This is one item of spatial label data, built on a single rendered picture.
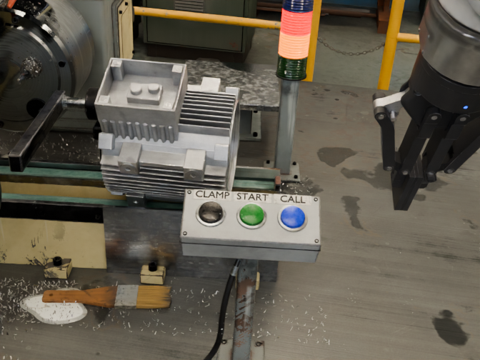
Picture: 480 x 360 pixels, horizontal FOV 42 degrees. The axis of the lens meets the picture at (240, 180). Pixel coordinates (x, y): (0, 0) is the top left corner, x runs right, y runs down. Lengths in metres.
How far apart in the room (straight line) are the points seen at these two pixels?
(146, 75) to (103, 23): 0.45
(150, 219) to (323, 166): 0.55
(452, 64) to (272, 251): 0.36
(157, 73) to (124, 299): 0.36
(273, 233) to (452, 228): 0.62
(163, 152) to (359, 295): 0.41
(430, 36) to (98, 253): 0.74
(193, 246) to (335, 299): 0.37
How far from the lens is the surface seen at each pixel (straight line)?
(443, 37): 0.50
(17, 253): 1.14
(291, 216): 0.76
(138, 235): 1.05
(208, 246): 0.77
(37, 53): 1.24
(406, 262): 1.19
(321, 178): 1.40
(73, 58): 1.25
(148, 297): 1.04
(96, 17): 1.44
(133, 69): 1.01
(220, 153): 0.94
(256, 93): 1.49
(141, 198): 1.03
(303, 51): 1.26
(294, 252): 0.77
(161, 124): 0.95
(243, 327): 0.89
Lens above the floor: 1.49
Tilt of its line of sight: 31 degrees down
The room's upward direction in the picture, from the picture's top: 3 degrees clockwise
